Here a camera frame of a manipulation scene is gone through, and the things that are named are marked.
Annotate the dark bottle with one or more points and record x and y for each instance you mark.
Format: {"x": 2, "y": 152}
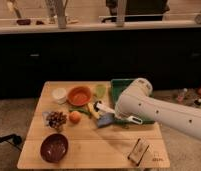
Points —
{"x": 198, "y": 102}

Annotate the light green cup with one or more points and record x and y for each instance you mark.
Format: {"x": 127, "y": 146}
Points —
{"x": 100, "y": 91}

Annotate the orange bowl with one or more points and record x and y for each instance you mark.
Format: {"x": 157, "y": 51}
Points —
{"x": 79, "y": 96}

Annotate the plastic bottle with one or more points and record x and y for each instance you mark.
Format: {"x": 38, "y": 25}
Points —
{"x": 181, "y": 95}

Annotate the orange fruit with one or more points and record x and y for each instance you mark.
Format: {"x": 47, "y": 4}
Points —
{"x": 75, "y": 117}

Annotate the white dish brush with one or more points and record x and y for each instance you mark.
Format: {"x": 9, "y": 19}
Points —
{"x": 99, "y": 106}

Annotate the wooden table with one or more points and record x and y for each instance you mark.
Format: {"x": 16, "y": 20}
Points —
{"x": 90, "y": 147}

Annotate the small wooden box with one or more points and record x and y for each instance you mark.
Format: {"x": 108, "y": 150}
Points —
{"x": 138, "y": 151}

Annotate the bag of nuts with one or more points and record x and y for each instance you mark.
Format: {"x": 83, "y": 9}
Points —
{"x": 54, "y": 119}

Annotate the yellow corn cob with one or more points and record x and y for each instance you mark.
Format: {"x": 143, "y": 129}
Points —
{"x": 92, "y": 111}

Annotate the green plastic tray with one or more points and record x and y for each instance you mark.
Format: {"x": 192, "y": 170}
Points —
{"x": 117, "y": 87}

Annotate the green bean pod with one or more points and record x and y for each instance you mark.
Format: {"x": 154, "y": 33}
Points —
{"x": 81, "y": 110}

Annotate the white cup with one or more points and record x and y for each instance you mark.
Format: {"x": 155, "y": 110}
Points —
{"x": 59, "y": 95}

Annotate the dark brown bowl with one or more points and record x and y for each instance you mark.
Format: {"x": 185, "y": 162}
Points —
{"x": 54, "y": 148}

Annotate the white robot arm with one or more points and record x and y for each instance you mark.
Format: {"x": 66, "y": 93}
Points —
{"x": 136, "y": 100}

